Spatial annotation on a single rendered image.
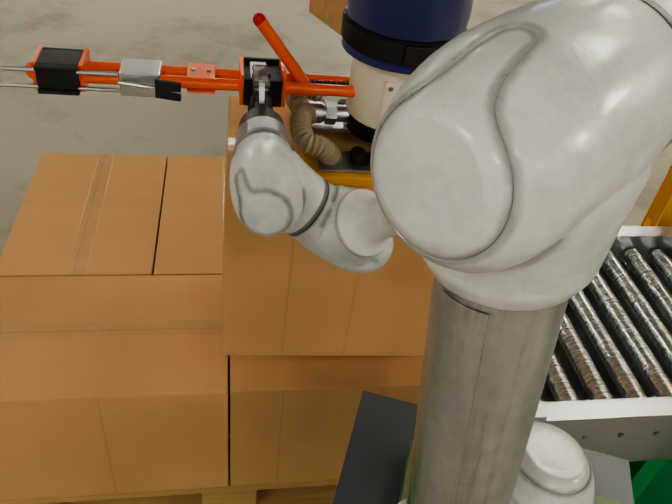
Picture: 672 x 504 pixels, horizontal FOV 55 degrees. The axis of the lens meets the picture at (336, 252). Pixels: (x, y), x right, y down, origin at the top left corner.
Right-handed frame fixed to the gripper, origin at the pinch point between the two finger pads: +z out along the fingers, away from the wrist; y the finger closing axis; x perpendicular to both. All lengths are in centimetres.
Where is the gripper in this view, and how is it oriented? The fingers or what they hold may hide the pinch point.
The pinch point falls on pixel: (258, 82)
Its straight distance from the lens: 123.6
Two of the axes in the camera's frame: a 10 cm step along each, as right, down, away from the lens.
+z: -1.2, -6.4, 7.5
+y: -1.1, 7.7, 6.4
